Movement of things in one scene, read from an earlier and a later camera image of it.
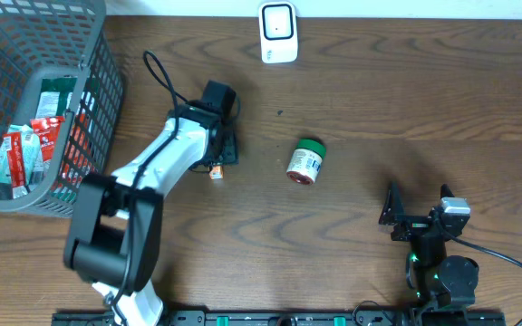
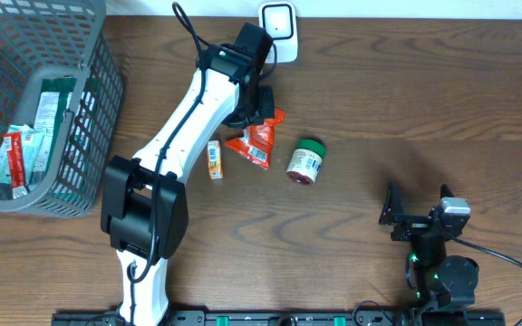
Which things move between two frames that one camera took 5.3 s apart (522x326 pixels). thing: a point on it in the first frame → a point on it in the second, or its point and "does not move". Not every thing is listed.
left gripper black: x=232 y=153 → x=268 y=112
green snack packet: x=63 y=85 does not move
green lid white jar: x=304 y=161 does not move
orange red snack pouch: x=47 y=129 → x=256 y=141
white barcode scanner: x=278 y=32 does not move
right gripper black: x=394 y=213 does not move
